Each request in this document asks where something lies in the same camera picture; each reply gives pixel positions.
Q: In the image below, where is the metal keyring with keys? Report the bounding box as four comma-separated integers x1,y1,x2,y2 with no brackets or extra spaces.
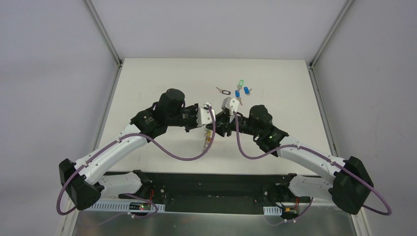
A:
203,129,212,151

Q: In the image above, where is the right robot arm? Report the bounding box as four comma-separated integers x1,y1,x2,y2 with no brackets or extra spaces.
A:
206,105,374,215

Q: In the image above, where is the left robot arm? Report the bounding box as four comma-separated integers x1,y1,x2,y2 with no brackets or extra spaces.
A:
57,88,211,215

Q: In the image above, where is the black tagged key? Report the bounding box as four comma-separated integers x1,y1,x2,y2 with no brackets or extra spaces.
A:
216,87,231,95

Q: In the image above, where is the blue tagged key left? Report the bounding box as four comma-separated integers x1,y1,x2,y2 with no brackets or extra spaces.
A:
235,90,242,106

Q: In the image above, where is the blue tagged key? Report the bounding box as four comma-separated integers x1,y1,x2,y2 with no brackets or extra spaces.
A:
235,90,242,106
243,87,252,95

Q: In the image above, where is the blue tagged key right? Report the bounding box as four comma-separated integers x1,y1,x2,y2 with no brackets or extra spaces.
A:
243,87,252,95

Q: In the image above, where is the green tagged key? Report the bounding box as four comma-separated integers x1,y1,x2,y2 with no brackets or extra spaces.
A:
237,80,244,90

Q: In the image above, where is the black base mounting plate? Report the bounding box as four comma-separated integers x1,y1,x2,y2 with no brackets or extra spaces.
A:
101,172,313,216

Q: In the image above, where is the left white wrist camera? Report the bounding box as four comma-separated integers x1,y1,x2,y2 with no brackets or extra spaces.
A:
196,103,215,127

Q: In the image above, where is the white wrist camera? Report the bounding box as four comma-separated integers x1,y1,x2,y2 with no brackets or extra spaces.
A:
221,97,240,123
196,103,215,127

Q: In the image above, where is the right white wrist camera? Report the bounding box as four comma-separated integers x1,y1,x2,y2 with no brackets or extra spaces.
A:
221,97,240,123

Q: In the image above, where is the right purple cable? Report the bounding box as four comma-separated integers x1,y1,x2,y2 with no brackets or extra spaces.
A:
233,111,392,217

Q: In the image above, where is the right white cable duct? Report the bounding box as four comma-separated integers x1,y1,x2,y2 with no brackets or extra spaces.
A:
263,206,282,216

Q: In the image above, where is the white cable duct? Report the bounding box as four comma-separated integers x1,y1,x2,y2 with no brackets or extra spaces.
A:
263,206,282,216
86,201,166,213

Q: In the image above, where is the left white cable duct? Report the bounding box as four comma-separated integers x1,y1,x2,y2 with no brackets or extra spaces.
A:
86,201,166,213

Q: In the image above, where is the left aluminium frame post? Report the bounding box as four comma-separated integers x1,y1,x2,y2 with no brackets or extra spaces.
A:
83,0,123,67

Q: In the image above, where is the aluminium frame post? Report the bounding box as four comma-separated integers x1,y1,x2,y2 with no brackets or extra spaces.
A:
83,0,123,67
309,0,356,69

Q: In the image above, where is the right aluminium frame post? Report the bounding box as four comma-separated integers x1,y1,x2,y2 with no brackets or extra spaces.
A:
309,0,356,69

